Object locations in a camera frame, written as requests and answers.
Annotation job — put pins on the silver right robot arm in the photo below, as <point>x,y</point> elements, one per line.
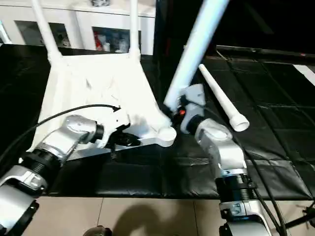
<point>226,162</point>

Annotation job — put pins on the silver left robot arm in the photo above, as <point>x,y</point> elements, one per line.
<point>44,162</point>

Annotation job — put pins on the white plastic table top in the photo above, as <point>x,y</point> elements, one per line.
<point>98,93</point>

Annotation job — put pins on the large black cabinet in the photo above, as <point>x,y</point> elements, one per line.
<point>256,22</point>

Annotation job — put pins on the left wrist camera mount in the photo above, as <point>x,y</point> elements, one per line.
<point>113,125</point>

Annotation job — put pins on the small white jar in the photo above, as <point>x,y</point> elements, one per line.
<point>120,45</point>

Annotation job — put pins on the small red bottle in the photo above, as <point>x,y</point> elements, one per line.
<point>98,42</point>

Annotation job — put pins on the black work mat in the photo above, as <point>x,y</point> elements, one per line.
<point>147,172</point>

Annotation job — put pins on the white glass-door cabinet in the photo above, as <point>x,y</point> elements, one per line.
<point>83,22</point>

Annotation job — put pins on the small grey metal object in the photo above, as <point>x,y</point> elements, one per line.
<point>101,2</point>

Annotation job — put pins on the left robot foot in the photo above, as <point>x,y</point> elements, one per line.
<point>97,231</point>

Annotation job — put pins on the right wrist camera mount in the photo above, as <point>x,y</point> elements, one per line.
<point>194,96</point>

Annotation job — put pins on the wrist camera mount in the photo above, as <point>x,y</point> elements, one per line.
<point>113,125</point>
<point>194,96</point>

